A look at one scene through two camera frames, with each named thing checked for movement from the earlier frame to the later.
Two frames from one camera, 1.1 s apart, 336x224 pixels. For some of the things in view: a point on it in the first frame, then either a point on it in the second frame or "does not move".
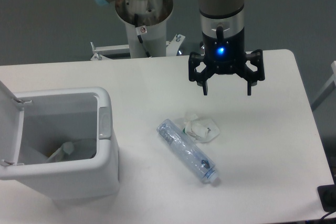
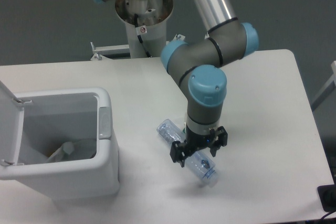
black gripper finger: x=201 y=78 → x=179 y=151
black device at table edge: x=327 y=196 does not move
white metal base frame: x=172 y=48 does not move
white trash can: x=82 y=117 does not move
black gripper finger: x=248 y=73 → x=219 y=138
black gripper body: x=223 y=55 → x=194 y=142
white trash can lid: x=11 y=124 does not move
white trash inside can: x=59 y=157 does not move
